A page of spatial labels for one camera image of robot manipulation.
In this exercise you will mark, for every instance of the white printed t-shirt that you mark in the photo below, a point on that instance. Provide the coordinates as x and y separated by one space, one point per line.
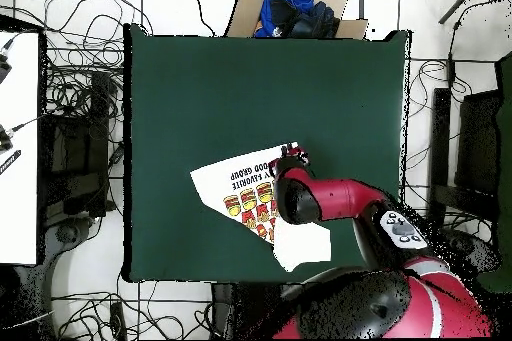
216 181

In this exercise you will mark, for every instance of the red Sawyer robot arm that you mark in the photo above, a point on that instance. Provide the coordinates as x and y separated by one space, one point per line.
340 197

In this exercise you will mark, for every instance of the dark green table cloth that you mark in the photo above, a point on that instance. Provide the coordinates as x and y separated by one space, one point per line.
200 97

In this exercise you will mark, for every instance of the dark navy garment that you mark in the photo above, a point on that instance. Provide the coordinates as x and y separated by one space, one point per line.
316 21

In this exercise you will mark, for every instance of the brown cardboard box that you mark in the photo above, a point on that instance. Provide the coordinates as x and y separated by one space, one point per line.
244 17

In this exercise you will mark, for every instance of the black metal stand base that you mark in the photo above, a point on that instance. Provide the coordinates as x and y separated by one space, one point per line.
98 117
476 137

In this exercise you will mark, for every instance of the black power strip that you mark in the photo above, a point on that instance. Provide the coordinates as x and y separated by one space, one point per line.
118 319

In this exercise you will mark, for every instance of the white side table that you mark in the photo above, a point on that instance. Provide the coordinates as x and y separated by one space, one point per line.
20 197

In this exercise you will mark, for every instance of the black label strip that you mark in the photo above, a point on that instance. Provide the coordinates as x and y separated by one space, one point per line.
10 162

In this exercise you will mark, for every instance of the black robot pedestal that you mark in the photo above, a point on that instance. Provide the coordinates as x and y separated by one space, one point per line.
224 309

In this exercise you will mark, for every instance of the grey pedestal leg with caster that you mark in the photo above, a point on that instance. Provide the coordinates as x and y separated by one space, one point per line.
66 234
468 247

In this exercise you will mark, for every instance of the black camera device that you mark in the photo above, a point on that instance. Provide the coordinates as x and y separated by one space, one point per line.
4 141
3 69

